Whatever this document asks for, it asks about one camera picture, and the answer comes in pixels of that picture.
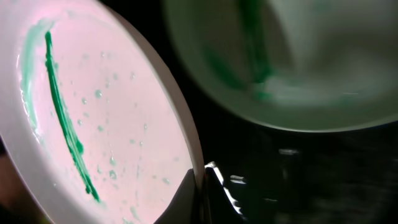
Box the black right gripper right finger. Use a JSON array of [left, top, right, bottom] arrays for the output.
[[204, 161, 247, 224]]

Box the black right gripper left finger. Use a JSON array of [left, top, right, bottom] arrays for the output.
[[154, 169, 199, 224]]

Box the white plate with green streak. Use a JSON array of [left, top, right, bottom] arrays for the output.
[[1, 0, 204, 223]]

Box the pale green plate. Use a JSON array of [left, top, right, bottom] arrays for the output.
[[162, 0, 397, 133]]

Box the round black tray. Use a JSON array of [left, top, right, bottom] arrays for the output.
[[106, 1, 397, 223]]

